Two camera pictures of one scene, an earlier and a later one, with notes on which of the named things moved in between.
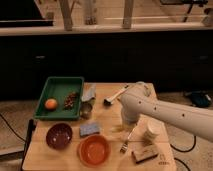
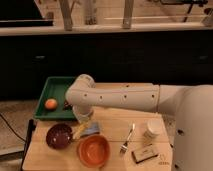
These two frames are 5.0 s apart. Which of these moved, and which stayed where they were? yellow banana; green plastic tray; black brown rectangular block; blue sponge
Moved: yellow banana
Stayed: black brown rectangular block; green plastic tray; blue sponge
